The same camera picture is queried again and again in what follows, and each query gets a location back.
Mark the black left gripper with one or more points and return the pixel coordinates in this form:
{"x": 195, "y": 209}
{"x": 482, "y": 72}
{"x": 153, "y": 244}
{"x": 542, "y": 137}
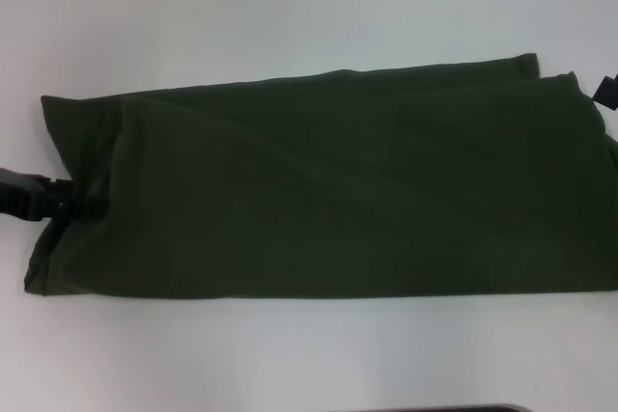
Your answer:
{"x": 24, "y": 197}

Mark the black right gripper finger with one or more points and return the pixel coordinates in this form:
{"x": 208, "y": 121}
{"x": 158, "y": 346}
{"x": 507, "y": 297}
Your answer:
{"x": 607, "y": 92}

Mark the dark green FREE! t-shirt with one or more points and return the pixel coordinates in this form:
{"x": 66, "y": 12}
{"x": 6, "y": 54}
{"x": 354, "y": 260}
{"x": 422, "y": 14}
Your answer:
{"x": 314, "y": 180}

